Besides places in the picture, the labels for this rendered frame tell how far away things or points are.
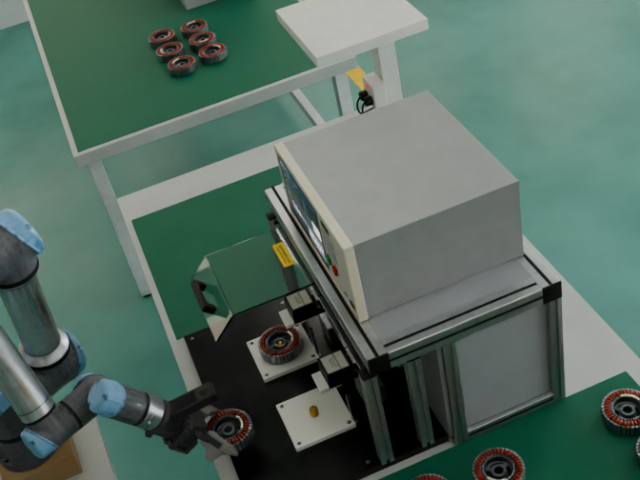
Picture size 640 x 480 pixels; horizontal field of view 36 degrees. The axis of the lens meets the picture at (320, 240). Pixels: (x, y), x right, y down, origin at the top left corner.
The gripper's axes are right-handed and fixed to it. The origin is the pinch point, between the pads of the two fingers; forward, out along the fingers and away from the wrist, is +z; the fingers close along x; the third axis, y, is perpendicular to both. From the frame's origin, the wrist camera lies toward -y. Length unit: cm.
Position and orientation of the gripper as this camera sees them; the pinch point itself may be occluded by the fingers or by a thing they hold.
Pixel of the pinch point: (230, 431)
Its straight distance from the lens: 228.4
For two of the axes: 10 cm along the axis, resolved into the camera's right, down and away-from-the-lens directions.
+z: 7.0, 3.8, 6.0
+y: -6.2, 7.4, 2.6
